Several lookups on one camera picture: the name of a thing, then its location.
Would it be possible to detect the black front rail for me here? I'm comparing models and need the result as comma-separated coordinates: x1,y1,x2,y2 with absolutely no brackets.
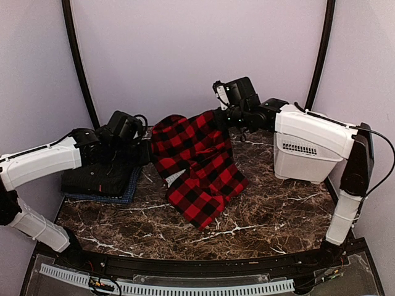
81,241,346,278

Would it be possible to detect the black corner frame post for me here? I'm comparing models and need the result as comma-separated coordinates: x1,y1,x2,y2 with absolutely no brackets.
61,0,100,128
304,0,336,110

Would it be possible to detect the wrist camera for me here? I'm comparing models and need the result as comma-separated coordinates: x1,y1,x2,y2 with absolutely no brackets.
212,76,257,110
107,110,144,142

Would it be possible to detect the white plastic basket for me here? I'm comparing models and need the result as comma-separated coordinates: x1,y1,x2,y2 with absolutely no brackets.
273,133,343,184

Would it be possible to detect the black pinstripe folded shirt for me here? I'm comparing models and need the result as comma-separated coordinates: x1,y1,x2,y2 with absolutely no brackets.
61,163,141,197

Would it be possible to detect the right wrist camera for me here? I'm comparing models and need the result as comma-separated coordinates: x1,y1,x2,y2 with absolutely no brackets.
212,76,257,110

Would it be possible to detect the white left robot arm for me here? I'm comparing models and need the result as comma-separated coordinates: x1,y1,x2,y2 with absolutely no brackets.
1,129,151,269

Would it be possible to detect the black corner frame post right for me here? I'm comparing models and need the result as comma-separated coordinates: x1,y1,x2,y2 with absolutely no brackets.
304,0,336,110

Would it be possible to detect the blue checked folded shirt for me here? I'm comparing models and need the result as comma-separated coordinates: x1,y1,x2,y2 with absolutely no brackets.
62,167,143,204

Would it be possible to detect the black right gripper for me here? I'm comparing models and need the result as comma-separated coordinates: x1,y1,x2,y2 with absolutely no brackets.
212,105,248,130

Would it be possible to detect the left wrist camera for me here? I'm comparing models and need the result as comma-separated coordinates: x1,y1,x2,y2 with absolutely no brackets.
107,110,144,142

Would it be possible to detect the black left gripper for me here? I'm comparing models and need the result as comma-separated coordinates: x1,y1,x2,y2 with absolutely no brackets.
109,139,152,168

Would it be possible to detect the white slotted cable duct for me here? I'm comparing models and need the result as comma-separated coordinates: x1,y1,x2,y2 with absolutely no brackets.
39,263,294,295

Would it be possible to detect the red black plaid shirt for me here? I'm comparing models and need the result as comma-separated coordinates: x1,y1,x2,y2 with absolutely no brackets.
151,110,249,231

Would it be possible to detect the black corner frame post left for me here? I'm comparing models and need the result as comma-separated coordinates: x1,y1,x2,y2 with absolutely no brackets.
61,0,100,128

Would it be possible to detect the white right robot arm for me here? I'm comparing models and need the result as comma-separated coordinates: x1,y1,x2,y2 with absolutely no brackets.
216,90,374,268

